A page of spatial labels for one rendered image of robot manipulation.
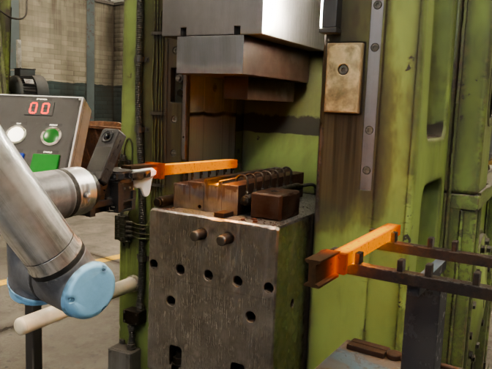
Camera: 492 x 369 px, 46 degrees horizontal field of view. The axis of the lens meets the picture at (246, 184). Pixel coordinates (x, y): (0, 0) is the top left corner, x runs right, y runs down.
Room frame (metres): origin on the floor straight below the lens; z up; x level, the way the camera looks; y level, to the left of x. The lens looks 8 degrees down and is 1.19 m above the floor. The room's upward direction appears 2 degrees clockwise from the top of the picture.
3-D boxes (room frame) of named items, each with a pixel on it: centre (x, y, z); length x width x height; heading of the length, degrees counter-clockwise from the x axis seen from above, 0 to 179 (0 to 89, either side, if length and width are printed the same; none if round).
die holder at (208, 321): (1.66, -0.05, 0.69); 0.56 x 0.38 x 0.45; 151
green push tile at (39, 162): (1.56, 0.55, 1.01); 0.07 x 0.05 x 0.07; 86
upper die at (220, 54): (1.68, 0.01, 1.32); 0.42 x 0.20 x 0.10; 151
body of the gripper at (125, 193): (1.13, 0.28, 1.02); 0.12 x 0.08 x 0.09; 151
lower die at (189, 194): (1.68, 0.01, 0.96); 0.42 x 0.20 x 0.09; 151
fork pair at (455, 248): (1.03, -0.34, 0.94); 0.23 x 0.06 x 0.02; 150
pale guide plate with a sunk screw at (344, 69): (1.46, -0.23, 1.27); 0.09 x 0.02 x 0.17; 61
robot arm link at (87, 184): (1.06, 0.32, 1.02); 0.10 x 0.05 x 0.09; 61
